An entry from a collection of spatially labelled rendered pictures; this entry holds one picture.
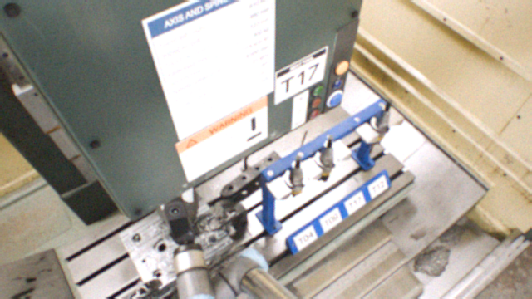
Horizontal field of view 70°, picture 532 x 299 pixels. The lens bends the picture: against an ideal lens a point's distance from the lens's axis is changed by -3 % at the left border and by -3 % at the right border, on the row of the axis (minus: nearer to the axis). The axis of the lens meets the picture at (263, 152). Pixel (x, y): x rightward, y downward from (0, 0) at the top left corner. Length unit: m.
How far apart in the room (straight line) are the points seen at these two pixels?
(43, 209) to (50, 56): 1.66
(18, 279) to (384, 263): 1.40
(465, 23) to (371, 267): 0.90
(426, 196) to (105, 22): 1.46
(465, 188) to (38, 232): 1.80
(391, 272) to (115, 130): 1.27
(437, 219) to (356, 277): 0.40
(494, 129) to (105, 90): 1.32
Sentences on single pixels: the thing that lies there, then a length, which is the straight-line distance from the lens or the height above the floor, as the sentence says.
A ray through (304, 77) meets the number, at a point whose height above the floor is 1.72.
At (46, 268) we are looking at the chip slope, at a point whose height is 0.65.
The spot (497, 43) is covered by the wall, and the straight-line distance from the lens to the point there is 1.39.
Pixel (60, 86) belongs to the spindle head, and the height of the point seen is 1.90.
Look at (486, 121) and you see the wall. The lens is 1.54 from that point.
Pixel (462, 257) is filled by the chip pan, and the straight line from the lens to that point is 1.78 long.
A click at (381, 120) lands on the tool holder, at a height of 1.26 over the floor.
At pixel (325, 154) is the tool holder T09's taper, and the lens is 1.10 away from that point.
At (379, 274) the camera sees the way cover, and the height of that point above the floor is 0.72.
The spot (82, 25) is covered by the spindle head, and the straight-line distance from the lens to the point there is 0.40.
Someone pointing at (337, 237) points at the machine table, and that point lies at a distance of 1.43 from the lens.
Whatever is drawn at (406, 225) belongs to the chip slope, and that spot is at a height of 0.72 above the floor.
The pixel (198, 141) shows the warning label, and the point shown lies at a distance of 0.58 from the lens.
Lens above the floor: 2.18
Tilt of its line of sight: 56 degrees down
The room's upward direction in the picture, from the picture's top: 1 degrees counter-clockwise
